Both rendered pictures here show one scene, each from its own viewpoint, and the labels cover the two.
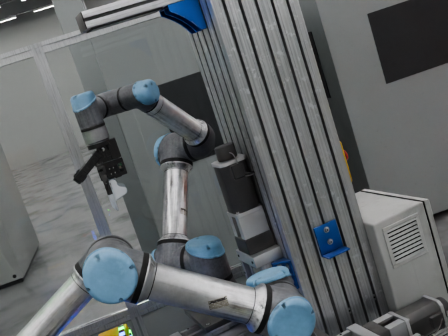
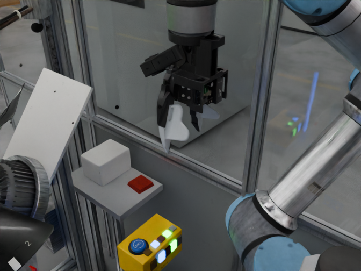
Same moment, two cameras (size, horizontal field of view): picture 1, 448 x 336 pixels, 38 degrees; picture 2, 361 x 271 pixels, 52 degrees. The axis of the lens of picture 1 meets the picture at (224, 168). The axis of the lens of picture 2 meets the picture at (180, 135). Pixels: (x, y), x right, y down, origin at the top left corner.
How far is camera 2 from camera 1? 158 cm
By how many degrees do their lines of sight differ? 50
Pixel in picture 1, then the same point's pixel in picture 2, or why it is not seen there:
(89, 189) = (265, 55)
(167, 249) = (250, 217)
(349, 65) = not seen: outside the picture
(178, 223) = (293, 197)
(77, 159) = (271, 10)
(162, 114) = (340, 43)
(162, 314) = not seen: hidden behind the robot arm
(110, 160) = (193, 73)
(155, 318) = not seen: hidden behind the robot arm
